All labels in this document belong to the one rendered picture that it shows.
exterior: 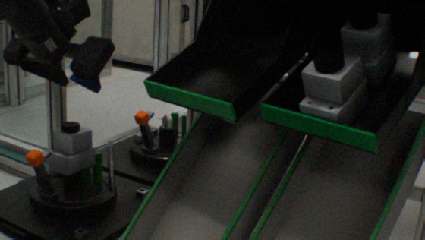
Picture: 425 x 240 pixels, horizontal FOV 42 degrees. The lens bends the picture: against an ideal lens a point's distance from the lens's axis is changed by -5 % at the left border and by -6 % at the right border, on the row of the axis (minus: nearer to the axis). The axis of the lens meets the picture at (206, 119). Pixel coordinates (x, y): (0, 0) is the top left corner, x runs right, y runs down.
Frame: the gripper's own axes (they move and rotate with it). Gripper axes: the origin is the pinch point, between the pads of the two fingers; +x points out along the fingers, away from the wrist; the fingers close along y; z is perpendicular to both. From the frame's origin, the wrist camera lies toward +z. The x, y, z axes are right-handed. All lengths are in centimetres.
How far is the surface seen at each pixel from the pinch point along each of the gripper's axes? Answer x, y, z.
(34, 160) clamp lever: 2.1, -0.7, -14.0
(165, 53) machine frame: 87, 58, 68
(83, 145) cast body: 8.0, -2.1, -7.2
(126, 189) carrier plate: 20.3, -4.2, -7.7
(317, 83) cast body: -11.7, -41.1, -2.8
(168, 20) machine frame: 79, 59, 76
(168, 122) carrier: 26.3, -1.1, 9.2
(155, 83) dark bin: -8.6, -21.8, -4.3
